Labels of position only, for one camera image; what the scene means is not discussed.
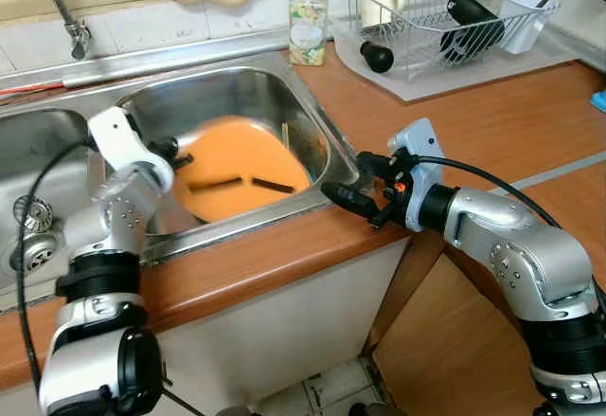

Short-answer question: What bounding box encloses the orange plate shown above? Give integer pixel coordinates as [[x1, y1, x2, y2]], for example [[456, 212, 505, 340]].
[[173, 118, 313, 225]]

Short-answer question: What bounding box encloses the stainless steel kitchen sink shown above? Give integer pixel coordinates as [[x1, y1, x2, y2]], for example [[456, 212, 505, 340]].
[[0, 51, 365, 313]]

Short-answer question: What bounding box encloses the chrome sink faucet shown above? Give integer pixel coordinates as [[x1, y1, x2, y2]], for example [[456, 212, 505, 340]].
[[28, 0, 93, 62]]

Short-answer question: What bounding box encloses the clear soap pump bottle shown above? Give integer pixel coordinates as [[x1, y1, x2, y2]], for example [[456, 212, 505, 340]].
[[288, 0, 330, 66]]

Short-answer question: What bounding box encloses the white cabinet front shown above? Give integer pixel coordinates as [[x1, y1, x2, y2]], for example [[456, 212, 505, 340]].
[[156, 241, 408, 416]]

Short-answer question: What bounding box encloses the cream ceramic mug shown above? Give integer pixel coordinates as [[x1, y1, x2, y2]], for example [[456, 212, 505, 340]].
[[360, 0, 406, 28]]

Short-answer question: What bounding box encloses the grey drying mat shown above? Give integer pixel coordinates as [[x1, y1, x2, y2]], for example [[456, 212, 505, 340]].
[[327, 27, 593, 104]]

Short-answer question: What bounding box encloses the brown wooden cabinet panel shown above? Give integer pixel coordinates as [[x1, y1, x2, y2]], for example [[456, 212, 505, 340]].
[[374, 255, 550, 416]]

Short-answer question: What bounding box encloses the black bottle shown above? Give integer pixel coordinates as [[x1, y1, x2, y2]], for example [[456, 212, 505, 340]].
[[440, 0, 506, 64]]

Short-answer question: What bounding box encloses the white plastic utensil holder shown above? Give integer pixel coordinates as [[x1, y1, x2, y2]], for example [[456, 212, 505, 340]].
[[499, 0, 552, 55]]

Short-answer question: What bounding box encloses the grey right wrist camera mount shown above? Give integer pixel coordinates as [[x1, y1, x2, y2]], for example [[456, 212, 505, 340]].
[[388, 118, 446, 232]]

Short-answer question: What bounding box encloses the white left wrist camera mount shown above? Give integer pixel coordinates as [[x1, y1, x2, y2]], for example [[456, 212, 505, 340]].
[[88, 106, 157, 175]]

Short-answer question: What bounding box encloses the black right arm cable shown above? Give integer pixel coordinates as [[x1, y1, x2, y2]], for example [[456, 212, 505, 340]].
[[412, 155, 606, 303]]

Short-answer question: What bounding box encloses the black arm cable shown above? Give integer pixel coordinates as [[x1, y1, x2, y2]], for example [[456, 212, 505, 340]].
[[17, 141, 96, 393], [412, 155, 606, 303]]

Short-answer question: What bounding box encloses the white wire dish rack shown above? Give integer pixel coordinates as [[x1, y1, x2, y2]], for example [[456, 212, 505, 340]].
[[341, 0, 560, 81]]

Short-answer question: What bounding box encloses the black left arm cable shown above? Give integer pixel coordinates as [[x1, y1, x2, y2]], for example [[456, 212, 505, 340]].
[[17, 141, 96, 393]]

